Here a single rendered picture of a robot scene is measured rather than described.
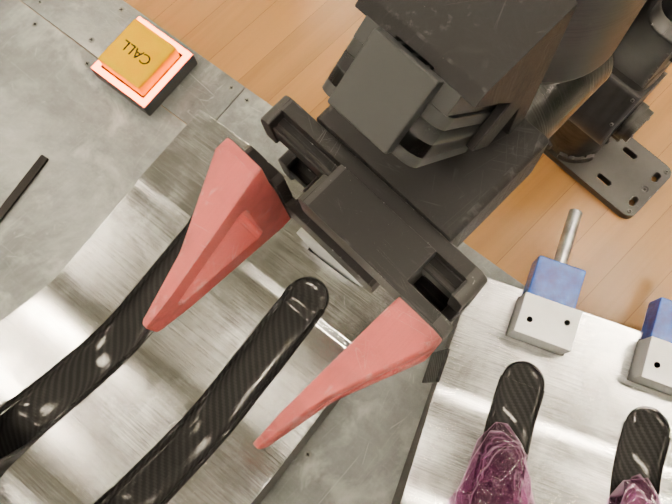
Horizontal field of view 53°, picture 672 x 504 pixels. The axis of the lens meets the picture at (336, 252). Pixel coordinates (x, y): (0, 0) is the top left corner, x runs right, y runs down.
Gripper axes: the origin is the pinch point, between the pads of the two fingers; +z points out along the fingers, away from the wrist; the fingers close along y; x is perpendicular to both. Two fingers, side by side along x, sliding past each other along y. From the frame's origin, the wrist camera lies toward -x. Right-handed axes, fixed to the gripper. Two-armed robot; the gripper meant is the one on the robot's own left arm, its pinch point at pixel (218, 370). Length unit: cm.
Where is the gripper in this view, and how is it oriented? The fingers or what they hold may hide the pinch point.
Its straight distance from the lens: 26.7
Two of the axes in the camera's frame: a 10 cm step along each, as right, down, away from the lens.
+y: 7.1, 6.8, -2.1
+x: 0.8, 2.3, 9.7
